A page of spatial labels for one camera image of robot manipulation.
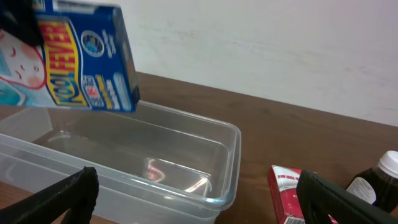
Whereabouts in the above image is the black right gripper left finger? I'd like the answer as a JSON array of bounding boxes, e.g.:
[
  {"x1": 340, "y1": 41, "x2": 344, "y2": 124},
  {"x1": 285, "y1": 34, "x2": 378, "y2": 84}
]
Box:
[{"x1": 1, "y1": 167, "x2": 99, "y2": 224}]

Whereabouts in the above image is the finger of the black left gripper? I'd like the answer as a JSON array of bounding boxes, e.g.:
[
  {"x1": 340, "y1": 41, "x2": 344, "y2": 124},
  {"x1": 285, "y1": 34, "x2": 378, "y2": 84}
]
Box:
[{"x1": 1, "y1": 0, "x2": 44, "y2": 47}]

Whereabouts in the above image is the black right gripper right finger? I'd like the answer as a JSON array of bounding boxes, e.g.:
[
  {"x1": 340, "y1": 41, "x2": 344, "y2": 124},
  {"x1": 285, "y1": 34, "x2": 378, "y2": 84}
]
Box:
[{"x1": 296, "y1": 170, "x2": 397, "y2": 224}]

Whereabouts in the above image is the blue KoolFever box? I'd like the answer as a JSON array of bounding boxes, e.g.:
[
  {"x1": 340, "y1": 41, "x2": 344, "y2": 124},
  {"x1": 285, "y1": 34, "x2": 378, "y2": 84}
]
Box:
[{"x1": 1, "y1": 0, "x2": 140, "y2": 112}]

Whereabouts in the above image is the clear plastic container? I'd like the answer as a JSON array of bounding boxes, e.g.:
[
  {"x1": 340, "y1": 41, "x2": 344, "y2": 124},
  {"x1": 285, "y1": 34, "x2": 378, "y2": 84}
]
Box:
[{"x1": 1, "y1": 101, "x2": 241, "y2": 223}]

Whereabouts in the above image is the red medicine box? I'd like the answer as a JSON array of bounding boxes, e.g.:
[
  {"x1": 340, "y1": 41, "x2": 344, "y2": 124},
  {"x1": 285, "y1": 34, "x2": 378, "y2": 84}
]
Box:
[{"x1": 268, "y1": 164, "x2": 338, "y2": 224}]

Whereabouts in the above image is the dark bottle white cap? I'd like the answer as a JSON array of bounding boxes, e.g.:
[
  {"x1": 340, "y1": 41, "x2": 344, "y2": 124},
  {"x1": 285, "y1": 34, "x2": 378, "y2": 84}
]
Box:
[{"x1": 346, "y1": 151, "x2": 397, "y2": 213}]

